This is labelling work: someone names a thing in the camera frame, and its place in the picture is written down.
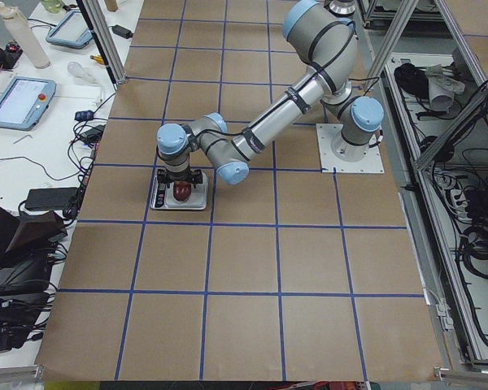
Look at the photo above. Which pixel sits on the black power adapter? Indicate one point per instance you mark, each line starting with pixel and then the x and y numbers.
pixel 121 31

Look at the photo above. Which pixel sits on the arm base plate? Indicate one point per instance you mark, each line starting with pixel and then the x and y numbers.
pixel 337 156

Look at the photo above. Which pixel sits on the brass cylinder tool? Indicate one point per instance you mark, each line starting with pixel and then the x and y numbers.
pixel 98 59

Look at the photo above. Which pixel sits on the aluminium frame post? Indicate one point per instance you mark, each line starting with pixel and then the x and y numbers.
pixel 97 25

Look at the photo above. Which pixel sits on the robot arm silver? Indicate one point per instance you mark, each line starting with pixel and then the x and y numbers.
pixel 327 46

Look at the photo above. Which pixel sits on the black flat adapter brick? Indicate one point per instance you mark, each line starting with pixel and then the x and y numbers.
pixel 40 199

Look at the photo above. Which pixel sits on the teach pendant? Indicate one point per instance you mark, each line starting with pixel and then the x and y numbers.
pixel 72 32
pixel 24 102

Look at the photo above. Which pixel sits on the black electronics pile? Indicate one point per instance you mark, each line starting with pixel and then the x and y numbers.
pixel 29 249

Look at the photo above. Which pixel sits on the far teach pendant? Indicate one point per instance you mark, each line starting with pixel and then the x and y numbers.
pixel 72 32

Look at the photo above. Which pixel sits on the digital kitchen scale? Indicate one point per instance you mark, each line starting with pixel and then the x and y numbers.
pixel 170 195

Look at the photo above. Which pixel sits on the red yellow mango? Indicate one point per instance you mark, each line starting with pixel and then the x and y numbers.
pixel 181 191

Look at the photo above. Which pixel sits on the small blue black box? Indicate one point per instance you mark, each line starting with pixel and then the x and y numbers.
pixel 83 116

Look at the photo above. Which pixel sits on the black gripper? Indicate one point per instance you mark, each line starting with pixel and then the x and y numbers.
pixel 180 180

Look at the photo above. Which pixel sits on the near teach pendant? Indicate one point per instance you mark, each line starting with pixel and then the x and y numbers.
pixel 24 102

